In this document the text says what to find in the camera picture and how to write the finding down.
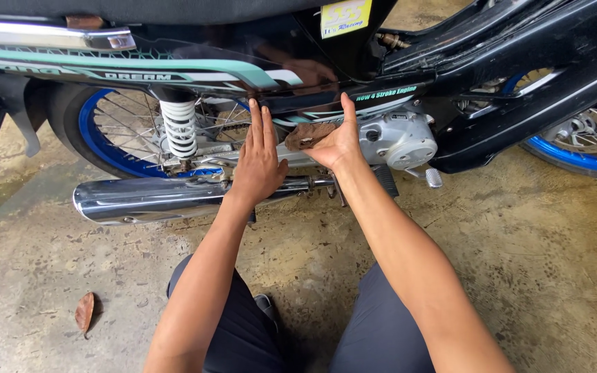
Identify person's left hand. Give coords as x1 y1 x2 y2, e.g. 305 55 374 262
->
228 98 289 208

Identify person's right hand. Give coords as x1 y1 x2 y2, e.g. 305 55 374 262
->
303 92 366 172

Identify brown cleaning cloth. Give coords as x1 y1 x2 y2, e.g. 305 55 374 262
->
284 122 339 152

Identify black rubber footpeg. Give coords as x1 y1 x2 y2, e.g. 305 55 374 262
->
371 164 400 199

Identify silver engine case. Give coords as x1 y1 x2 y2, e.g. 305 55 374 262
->
358 109 439 171

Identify white shock absorber spring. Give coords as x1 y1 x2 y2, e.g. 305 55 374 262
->
159 98 199 161

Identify chrome exhaust muffler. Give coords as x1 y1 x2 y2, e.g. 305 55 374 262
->
72 173 337 226

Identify yellow sticker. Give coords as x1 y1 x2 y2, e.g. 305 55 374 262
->
320 0 373 40

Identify grey shoe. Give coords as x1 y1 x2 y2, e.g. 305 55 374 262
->
253 294 280 333

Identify person's left leg dark trousers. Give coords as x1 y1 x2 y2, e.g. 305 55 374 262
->
166 254 290 373

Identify person's leg dark trousers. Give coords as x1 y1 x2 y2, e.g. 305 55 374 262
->
329 261 436 373
166 254 290 373

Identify blue-rimmed spoked rear wheel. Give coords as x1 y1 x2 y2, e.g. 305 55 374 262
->
45 83 258 180

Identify blue-rimmed spoked wheel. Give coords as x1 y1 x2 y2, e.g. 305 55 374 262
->
501 67 597 183
45 83 258 180

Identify black and teal motorcycle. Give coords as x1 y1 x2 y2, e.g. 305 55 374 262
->
0 0 597 226

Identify person's right leg dark trousers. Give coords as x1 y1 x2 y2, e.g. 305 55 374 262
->
329 261 436 373

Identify black motorcycle seat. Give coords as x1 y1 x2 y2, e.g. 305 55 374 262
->
0 0 342 27

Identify dry brown leaf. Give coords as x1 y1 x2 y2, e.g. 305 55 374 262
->
74 291 96 338

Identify blue-rimmed spoked front wheel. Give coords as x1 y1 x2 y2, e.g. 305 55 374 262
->
501 67 597 183

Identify silver front brake disc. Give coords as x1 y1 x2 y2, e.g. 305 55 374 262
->
541 108 597 154

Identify chrome grab rail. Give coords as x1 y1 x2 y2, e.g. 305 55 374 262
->
0 20 137 52

